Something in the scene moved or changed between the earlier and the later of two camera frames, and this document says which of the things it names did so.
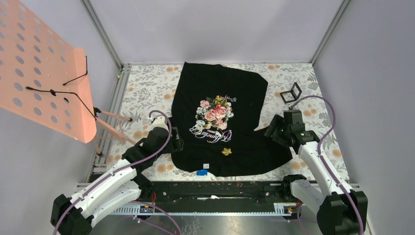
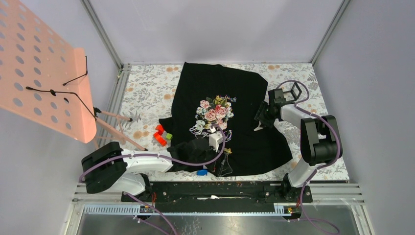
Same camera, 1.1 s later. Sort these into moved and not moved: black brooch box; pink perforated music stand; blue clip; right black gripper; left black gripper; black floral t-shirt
Moved: left black gripper; right black gripper
Not moved: black brooch box; blue clip; black floral t-shirt; pink perforated music stand
